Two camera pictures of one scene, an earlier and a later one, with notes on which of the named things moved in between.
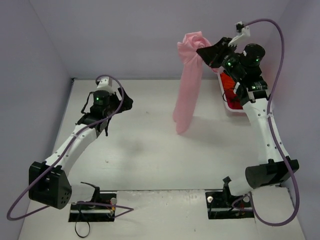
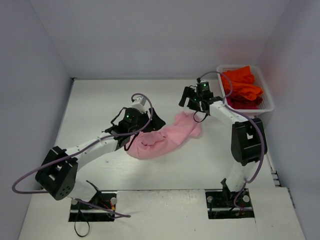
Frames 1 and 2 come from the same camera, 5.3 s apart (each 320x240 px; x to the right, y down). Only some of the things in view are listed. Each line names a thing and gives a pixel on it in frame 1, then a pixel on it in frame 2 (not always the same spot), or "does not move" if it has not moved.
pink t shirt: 189,89 → 149,145
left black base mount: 94,213 does not move
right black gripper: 219,50 → 191,100
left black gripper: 117,103 → 149,121
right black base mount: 221,204 does not move
